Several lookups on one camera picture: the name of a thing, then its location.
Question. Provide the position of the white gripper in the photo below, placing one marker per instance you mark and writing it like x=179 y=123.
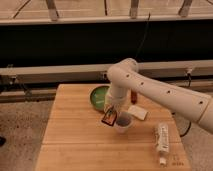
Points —
x=111 y=102

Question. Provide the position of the black and orange eraser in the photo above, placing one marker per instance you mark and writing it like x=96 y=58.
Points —
x=110 y=116

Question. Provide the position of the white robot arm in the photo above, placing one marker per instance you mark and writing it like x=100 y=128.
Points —
x=123 y=76

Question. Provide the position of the green bowl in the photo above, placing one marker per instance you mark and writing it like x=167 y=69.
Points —
x=97 y=97

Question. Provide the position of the small brown bottle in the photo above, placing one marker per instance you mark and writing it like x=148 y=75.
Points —
x=133 y=97

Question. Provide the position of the white tube bottle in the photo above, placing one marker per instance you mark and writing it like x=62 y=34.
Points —
x=162 y=142

